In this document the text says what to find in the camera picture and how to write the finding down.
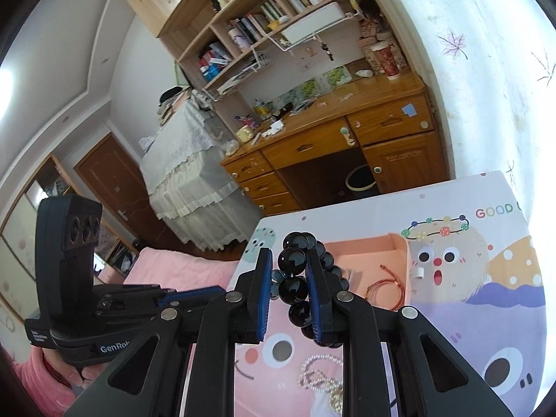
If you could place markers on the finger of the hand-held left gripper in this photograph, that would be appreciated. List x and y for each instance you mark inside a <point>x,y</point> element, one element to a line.
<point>191,296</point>

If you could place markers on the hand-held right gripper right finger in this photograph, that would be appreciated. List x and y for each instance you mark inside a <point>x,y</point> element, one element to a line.
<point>314,308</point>

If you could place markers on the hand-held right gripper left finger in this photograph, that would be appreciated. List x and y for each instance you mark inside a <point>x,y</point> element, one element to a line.
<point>265,295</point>

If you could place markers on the pink organizer tray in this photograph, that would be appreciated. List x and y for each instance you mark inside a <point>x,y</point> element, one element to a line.
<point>373,252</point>

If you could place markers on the person's left forearm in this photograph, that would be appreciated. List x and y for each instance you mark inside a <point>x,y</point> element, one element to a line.
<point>37,378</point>

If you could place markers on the pink blanket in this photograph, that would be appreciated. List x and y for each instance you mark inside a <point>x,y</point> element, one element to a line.
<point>182,269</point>

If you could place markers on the brown wooden door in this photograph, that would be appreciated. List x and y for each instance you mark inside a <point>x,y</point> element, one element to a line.
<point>115,182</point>

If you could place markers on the white lace cover cloth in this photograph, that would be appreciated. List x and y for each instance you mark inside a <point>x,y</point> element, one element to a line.
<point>182,160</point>

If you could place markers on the dark waste bin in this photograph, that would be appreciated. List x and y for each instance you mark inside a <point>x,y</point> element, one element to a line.
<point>364,181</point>

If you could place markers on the cartoon printed table mat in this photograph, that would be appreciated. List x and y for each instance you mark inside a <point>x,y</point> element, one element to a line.
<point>469,304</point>

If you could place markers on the wooden desk with drawers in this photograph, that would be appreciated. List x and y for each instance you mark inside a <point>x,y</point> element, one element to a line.
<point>312,137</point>

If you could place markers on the stack of books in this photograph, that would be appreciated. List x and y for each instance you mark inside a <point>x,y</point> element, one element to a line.
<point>173,110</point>

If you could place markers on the black hat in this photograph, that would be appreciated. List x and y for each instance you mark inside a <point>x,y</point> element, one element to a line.
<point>171,94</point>

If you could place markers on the blue sticky note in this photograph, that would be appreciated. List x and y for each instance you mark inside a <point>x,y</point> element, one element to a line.
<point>410,110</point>

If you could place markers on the red and white cup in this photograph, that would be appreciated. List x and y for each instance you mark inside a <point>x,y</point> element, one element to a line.
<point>387,61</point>

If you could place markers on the white storage box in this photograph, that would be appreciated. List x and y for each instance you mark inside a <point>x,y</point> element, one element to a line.
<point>310,24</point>

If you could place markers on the wooden bookshelf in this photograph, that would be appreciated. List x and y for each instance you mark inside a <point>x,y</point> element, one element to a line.
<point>243,13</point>

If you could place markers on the white leaf print curtain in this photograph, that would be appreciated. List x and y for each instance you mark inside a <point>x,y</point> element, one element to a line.
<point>486,74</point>

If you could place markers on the doll figure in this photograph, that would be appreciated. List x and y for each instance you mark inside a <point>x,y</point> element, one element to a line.
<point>373,21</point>

